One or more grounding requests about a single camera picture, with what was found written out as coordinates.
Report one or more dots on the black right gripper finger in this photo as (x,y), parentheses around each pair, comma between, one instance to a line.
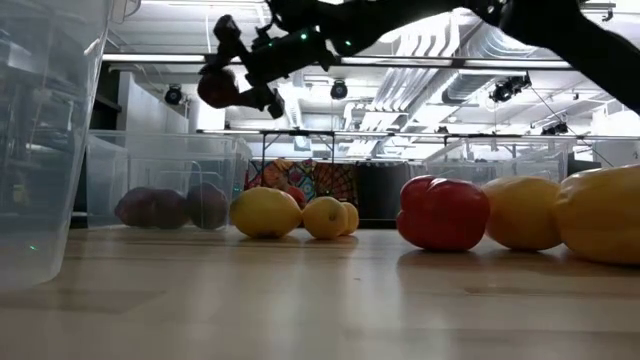
(272,100)
(227,27)

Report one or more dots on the dark red apple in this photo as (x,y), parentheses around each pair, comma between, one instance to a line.
(207,205)
(171,209)
(134,207)
(217,89)

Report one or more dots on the yellow lemon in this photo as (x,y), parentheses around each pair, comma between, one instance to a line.
(265,212)

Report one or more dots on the red bell pepper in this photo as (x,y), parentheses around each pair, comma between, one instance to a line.
(442,212)

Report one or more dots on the yellow bell pepper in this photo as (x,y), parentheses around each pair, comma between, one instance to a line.
(600,215)

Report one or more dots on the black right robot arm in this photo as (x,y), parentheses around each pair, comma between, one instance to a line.
(575,45)

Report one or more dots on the black ceiling spotlight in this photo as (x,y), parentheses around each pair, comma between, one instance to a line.
(173,94)
(507,89)
(554,129)
(338,90)

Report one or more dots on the long ceiling light bar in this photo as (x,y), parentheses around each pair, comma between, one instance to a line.
(150,58)

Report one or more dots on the colourful patterned fabric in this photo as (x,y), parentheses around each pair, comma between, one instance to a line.
(325,180)

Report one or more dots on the clear plastic bin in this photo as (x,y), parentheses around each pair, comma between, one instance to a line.
(500,160)
(165,160)
(50,150)

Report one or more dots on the black hanging cloth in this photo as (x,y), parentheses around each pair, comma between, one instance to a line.
(382,190)

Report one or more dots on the silver ceiling air duct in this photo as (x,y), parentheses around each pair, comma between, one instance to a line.
(470,87)

